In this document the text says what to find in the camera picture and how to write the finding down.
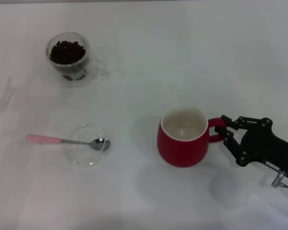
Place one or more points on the red mug white inside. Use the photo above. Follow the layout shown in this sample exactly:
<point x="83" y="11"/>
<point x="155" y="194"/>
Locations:
<point x="182" y="153"/>

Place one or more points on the clear glass cup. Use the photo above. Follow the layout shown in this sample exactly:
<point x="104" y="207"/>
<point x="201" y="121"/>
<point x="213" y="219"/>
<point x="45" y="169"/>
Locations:
<point x="69" y="80"/>

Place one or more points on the dark coffee beans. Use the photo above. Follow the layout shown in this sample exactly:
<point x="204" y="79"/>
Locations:
<point x="67" y="51"/>

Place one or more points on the clear glass saucer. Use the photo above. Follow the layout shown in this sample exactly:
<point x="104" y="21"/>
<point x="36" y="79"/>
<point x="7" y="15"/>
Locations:
<point x="86" y="158"/>

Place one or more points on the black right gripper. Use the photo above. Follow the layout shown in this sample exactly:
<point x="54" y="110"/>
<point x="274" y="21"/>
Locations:
<point x="266" y="146"/>

